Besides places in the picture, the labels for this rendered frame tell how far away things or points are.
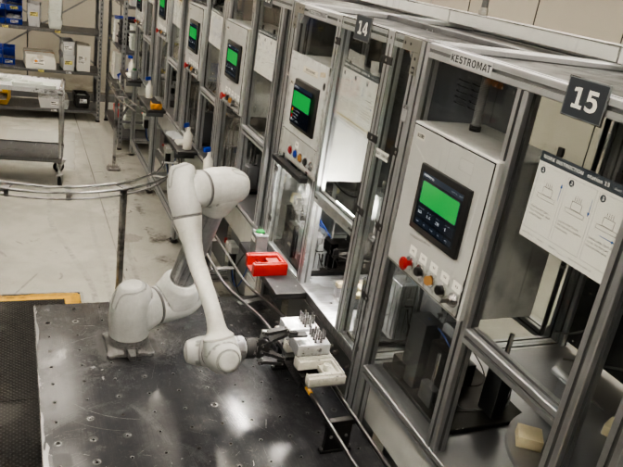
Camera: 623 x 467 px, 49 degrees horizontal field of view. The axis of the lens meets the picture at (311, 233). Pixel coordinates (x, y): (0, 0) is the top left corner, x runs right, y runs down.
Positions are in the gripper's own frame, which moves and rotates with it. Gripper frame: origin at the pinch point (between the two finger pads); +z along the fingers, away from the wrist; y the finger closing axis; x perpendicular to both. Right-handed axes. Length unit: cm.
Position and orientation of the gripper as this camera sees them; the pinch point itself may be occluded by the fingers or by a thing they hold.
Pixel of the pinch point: (298, 345)
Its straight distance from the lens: 252.0
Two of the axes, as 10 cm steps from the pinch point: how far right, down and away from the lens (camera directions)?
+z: 9.3, 0.0, 3.8
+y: 1.5, -9.2, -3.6
